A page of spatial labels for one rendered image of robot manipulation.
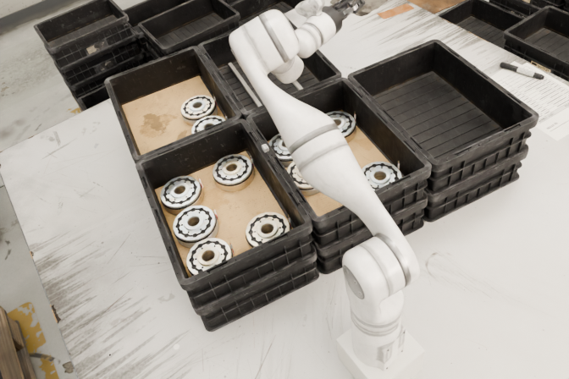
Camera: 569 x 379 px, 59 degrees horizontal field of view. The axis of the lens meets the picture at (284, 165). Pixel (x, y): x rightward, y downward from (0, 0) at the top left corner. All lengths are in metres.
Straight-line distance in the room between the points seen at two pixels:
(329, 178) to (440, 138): 0.62
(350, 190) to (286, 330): 0.50
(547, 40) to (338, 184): 1.89
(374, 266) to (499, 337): 0.50
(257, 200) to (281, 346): 0.35
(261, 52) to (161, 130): 0.72
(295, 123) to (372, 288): 0.28
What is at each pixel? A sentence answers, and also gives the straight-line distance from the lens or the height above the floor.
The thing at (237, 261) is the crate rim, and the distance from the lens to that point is 1.05.
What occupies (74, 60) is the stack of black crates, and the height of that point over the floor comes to 0.49.
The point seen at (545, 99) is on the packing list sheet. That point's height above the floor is 0.70.
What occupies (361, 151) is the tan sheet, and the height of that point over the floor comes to 0.83.
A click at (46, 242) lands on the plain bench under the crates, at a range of 1.59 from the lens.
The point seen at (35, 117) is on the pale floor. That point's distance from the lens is 3.34.
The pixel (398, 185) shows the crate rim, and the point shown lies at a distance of 1.13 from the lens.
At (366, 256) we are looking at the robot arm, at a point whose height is 1.13.
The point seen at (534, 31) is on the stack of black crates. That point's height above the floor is 0.39.
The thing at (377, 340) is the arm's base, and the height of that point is 0.92.
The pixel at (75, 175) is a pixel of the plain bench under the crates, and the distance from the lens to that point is 1.72.
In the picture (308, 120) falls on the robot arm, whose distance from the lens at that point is 0.81.
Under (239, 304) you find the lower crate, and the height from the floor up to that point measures 0.76.
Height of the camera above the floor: 1.79
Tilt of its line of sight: 47 degrees down
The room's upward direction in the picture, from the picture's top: 11 degrees counter-clockwise
